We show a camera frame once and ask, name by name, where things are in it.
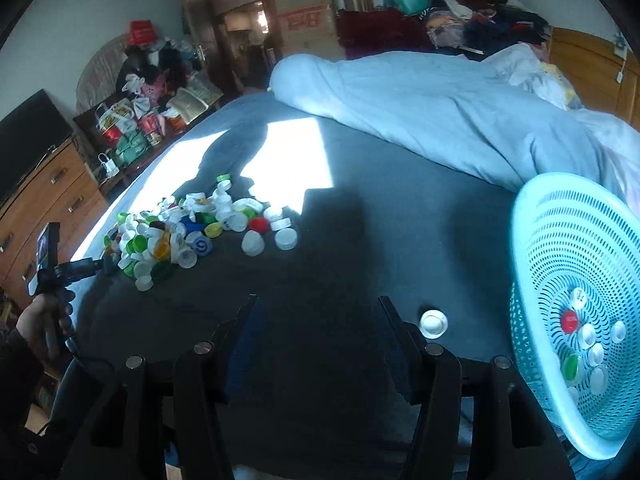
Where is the turquoise plastic basket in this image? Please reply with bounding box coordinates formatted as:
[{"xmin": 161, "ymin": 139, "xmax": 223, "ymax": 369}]
[{"xmin": 510, "ymin": 172, "xmax": 639, "ymax": 460}]

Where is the pile of bags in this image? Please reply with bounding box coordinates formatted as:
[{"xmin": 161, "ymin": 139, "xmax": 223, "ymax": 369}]
[{"xmin": 74, "ymin": 20, "xmax": 224, "ymax": 172}]

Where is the red bottle cap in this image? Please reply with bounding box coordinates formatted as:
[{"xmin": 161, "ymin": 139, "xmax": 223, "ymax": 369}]
[{"xmin": 247, "ymin": 217, "xmax": 271, "ymax": 234}]

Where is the white cap on blanket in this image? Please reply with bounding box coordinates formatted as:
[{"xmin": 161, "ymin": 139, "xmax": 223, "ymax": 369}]
[{"xmin": 419, "ymin": 309, "xmax": 448, "ymax": 339}]

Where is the wooden headboard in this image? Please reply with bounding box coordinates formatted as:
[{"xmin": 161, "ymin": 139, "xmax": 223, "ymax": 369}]
[{"xmin": 549, "ymin": 27, "xmax": 640, "ymax": 130}]

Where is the cardboard box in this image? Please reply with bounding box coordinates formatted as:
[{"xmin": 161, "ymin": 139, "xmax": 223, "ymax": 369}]
[{"xmin": 274, "ymin": 0, "xmax": 346, "ymax": 61}]

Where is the black television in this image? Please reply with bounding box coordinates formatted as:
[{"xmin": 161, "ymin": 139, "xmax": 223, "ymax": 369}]
[{"xmin": 0, "ymin": 90, "xmax": 73, "ymax": 202}]

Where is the grey-blue bed blanket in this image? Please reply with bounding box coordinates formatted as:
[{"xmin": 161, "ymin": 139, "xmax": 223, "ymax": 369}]
[{"xmin": 75, "ymin": 93, "xmax": 514, "ymax": 479}]

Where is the red cap in basket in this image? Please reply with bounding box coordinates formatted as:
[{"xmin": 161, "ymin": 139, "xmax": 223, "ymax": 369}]
[{"xmin": 560, "ymin": 309, "xmax": 580, "ymax": 335}]

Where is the person left hand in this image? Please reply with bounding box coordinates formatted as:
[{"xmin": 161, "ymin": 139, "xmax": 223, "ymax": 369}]
[{"xmin": 16, "ymin": 289, "xmax": 75, "ymax": 362}]

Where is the clothes pile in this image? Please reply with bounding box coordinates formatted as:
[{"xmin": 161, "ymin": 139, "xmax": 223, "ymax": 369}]
[{"xmin": 336, "ymin": 0, "xmax": 551, "ymax": 61}]

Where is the white cap far right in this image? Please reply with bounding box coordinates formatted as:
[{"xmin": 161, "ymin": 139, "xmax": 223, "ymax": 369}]
[{"xmin": 274, "ymin": 228, "xmax": 298, "ymax": 252}]

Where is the wooden drawer dresser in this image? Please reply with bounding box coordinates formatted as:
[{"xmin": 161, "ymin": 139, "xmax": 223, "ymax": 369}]
[{"xmin": 0, "ymin": 141, "xmax": 108, "ymax": 309}]

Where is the light blue duvet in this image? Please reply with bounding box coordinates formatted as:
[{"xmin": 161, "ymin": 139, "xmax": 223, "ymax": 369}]
[{"xmin": 270, "ymin": 44, "xmax": 639, "ymax": 211}]

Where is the yellow bottle cap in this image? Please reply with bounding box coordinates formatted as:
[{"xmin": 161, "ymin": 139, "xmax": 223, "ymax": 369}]
[{"xmin": 204, "ymin": 222, "xmax": 224, "ymax": 238}]

